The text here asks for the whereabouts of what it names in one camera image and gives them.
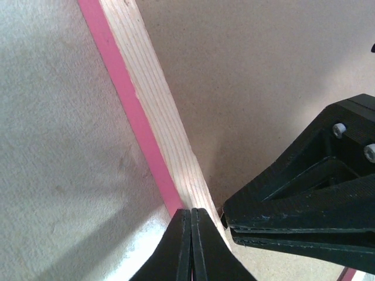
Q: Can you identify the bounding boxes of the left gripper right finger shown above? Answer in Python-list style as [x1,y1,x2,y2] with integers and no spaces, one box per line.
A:
[191,208,255,281]

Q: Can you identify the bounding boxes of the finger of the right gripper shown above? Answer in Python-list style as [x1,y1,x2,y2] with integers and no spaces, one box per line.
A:
[230,229,374,271]
[223,94,374,231]

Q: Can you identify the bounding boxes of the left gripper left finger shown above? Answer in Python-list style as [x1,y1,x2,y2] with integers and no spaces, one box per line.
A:
[131,209,192,281]

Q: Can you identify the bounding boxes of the brown cardboard backing board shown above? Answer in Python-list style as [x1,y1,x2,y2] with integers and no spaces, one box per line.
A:
[136,0,375,281]

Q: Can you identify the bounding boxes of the pink wooden picture frame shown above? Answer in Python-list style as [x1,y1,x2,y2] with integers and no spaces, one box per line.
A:
[79,1,225,235]

